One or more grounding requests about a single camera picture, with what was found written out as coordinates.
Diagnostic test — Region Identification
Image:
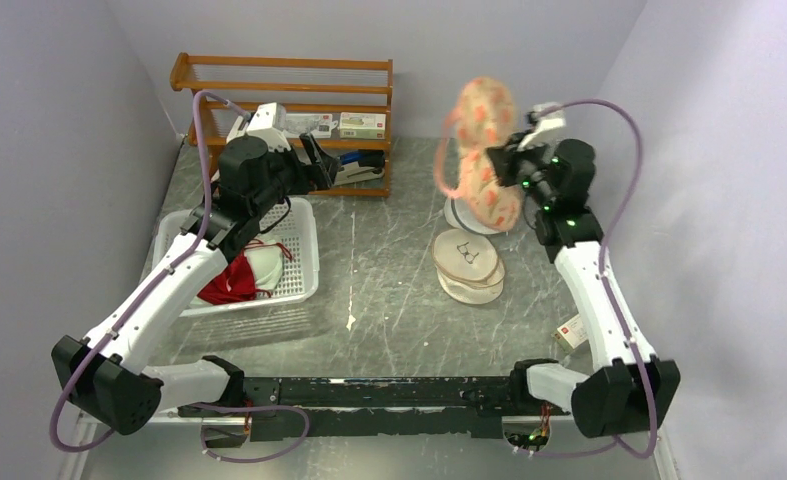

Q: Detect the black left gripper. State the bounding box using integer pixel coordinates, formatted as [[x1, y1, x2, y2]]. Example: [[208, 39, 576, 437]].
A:
[[253, 133, 343, 218]]

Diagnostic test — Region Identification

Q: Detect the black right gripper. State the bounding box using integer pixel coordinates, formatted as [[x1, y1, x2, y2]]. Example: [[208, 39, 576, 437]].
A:
[[483, 130, 555, 208]]

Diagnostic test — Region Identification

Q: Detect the floral peach laundry bag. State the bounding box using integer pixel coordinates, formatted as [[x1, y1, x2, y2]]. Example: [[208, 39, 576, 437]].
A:
[[433, 76, 522, 232]]

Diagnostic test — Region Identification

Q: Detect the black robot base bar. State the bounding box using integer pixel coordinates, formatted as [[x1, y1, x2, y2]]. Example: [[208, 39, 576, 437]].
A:
[[178, 373, 562, 442]]

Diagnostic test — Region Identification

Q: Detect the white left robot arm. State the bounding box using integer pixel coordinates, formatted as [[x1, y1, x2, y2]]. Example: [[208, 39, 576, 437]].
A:
[[49, 134, 341, 450]]

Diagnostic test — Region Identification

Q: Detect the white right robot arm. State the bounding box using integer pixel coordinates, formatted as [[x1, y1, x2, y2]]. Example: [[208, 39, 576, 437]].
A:
[[486, 139, 681, 438]]

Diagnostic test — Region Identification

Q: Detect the white round mesh laundry bag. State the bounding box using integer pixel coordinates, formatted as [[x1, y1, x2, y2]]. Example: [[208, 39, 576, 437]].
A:
[[443, 198, 502, 236]]

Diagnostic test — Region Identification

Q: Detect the beige round laundry bag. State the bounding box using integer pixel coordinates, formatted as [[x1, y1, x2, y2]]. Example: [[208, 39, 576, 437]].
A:
[[430, 229, 506, 305]]

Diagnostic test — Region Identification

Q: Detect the white bra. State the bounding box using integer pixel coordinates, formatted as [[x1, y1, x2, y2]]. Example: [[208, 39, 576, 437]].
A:
[[245, 242, 285, 297]]

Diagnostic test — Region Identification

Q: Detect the red bra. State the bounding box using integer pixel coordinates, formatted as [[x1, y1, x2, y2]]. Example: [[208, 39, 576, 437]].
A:
[[195, 239, 294, 305]]

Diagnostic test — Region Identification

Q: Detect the blue black stapler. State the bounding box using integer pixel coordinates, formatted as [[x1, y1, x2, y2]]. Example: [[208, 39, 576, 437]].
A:
[[334, 149, 386, 186]]

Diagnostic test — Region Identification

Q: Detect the clear plastic package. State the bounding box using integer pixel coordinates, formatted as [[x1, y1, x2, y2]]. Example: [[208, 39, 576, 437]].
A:
[[284, 113, 338, 139]]

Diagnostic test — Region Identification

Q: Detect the white green box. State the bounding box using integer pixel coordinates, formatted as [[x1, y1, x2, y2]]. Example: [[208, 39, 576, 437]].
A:
[[338, 112, 387, 140]]

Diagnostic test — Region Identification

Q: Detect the orange wooden shelf rack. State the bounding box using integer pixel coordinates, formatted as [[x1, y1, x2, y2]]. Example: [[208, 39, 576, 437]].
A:
[[169, 52, 394, 197]]

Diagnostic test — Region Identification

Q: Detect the white plastic basket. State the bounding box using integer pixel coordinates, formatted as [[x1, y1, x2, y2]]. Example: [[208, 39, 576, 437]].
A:
[[181, 198, 320, 317]]

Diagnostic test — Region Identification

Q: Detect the small white red box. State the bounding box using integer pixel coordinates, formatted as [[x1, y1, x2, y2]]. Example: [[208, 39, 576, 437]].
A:
[[552, 314, 588, 353]]

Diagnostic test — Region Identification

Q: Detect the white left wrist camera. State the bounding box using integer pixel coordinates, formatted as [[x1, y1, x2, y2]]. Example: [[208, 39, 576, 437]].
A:
[[226, 102, 292, 152]]

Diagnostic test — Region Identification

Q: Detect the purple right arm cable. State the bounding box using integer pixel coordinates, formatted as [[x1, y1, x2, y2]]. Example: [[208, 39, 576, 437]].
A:
[[512, 98, 659, 461]]

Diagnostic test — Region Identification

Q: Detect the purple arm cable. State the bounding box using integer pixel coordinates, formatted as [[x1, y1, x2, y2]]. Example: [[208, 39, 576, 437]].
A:
[[49, 89, 252, 454], [512, 98, 659, 461]]

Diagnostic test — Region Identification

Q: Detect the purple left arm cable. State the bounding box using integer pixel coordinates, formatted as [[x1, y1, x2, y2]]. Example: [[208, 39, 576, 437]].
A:
[[49, 89, 252, 454]]

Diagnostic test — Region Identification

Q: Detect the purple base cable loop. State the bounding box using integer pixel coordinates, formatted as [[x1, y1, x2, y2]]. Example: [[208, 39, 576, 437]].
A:
[[198, 404, 311, 465]]

